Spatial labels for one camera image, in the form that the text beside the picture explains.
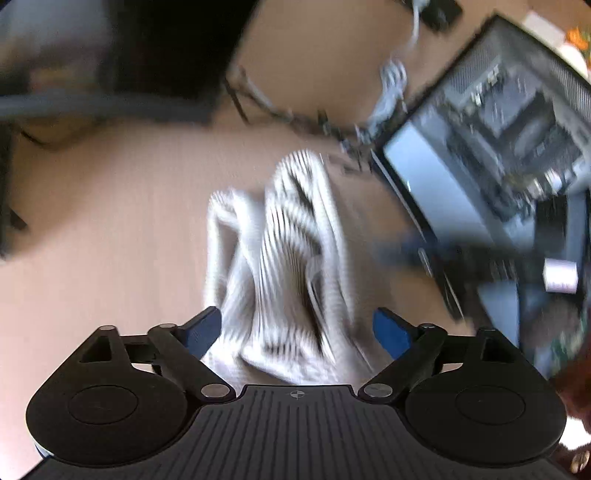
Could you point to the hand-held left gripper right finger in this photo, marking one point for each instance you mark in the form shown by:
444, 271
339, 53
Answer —
392, 331

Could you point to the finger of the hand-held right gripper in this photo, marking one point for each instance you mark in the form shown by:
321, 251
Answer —
401, 253

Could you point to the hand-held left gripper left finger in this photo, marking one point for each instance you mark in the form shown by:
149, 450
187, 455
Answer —
203, 330

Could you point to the striped beige garment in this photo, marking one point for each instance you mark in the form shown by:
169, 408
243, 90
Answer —
281, 258

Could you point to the white glass-panel computer case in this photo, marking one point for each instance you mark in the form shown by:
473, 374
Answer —
485, 152

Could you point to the dark red clothing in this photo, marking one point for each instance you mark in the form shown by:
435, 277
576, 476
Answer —
577, 406

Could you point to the black keyboard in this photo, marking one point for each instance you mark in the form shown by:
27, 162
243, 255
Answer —
7, 198

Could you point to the orange object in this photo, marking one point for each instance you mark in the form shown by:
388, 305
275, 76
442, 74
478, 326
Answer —
579, 39

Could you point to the black socket panel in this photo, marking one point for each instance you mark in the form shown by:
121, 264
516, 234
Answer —
438, 11

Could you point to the curved dark monitor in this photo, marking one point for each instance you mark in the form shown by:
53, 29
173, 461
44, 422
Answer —
138, 55

